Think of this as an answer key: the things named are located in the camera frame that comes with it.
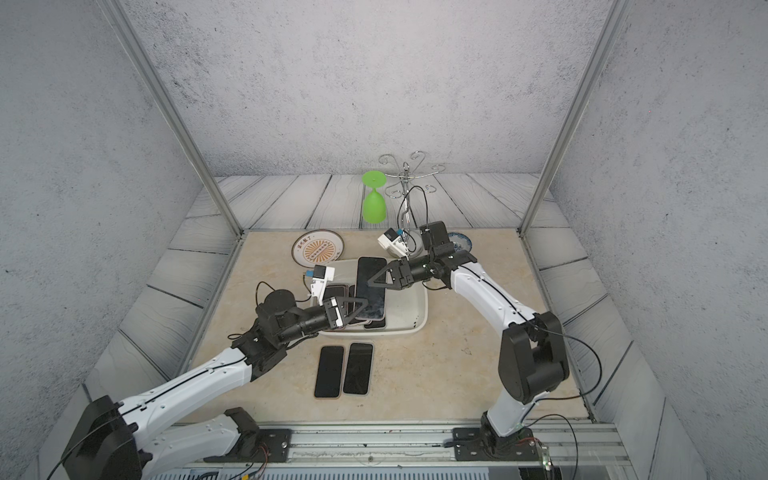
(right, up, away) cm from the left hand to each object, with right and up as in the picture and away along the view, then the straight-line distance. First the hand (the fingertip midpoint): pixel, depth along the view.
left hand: (368, 307), depth 68 cm
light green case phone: (-4, -20, +17) cm, 27 cm away
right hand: (+1, +4, +2) cm, 5 cm away
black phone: (-12, -22, +18) cm, 31 cm away
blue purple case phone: (0, -10, +26) cm, 28 cm away
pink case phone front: (-1, +9, +2) cm, 9 cm away
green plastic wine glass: (-1, +27, +30) cm, 41 cm away
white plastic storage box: (+10, -6, +28) cm, 31 cm away
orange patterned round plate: (-23, +14, +47) cm, 55 cm away
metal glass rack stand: (+10, +37, +25) cm, 46 cm away
